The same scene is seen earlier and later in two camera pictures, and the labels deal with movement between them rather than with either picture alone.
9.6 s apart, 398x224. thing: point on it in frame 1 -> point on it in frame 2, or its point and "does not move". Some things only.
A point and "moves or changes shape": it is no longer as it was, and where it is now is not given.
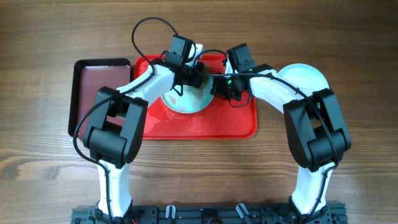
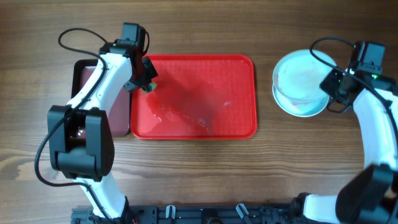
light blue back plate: x=191 y=100 -> x=298 y=75
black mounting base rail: x=211 y=214 does not move
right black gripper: x=221 y=91 -> x=328 y=84
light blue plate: x=304 y=77 moves or changes shape
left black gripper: x=199 y=81 -> x=132 y=84
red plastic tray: x=219 y=121 does not move
